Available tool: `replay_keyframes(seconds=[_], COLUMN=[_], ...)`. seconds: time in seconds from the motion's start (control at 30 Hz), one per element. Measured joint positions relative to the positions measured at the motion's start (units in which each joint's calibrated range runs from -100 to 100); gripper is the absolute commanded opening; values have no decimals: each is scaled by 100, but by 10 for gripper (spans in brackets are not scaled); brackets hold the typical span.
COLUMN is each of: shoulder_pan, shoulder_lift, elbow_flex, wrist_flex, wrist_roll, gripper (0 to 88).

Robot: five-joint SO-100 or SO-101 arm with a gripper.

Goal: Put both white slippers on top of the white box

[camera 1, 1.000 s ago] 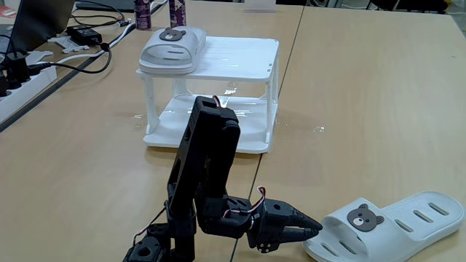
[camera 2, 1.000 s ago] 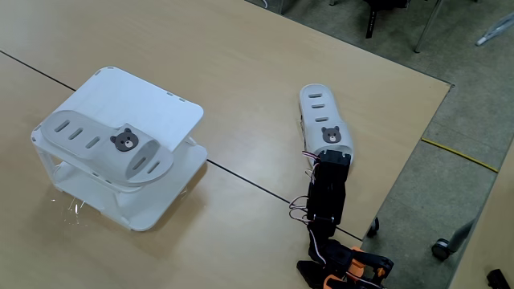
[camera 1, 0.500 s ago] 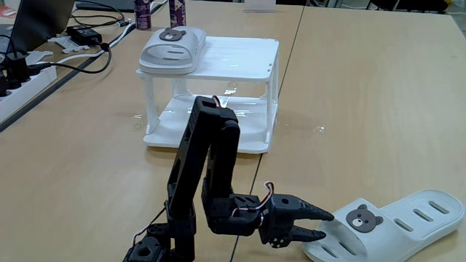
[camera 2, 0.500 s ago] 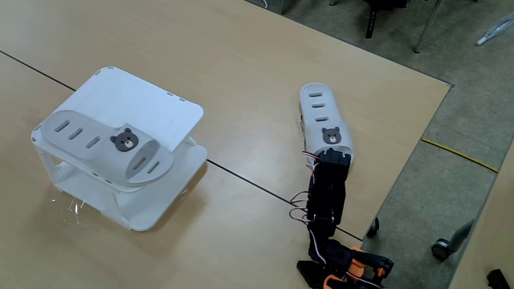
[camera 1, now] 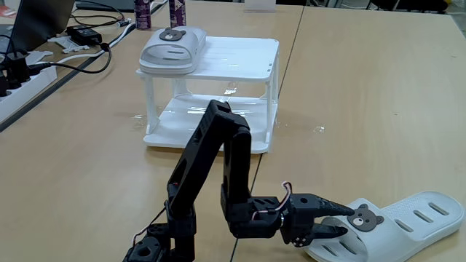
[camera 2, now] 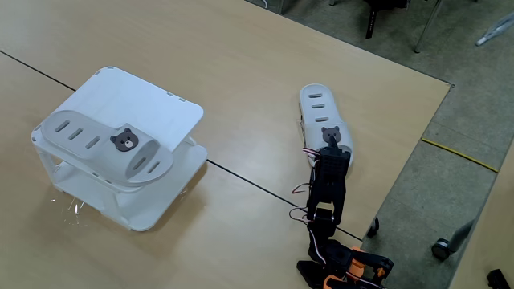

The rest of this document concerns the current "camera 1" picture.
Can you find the white bear slipper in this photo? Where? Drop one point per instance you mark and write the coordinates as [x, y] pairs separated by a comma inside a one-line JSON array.
[[174, 51], [400, 225]]

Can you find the white plastic box shelf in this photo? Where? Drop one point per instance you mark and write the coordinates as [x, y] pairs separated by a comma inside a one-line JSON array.
[[236, 54]]

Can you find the black chair base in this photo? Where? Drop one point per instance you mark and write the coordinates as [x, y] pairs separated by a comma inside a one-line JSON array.
[[407, 4]]

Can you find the purple drink can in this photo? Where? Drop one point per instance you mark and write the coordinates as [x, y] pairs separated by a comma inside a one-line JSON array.
[[142, 14], [177, 14]]

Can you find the black power adapter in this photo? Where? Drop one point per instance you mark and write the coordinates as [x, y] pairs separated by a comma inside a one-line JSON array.
[[83, 35]]

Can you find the white printed plastic part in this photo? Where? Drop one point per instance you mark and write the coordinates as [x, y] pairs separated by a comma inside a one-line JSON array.
[[69, 44]]

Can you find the white power strip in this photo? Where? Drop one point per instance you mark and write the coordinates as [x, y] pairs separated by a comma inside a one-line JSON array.
[[25, 91]]

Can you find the black plug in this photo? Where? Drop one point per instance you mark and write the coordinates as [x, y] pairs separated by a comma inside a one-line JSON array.
[[16, 69]]

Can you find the black laptop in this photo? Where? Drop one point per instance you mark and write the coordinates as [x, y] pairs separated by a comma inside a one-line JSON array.
[[40, 22]]

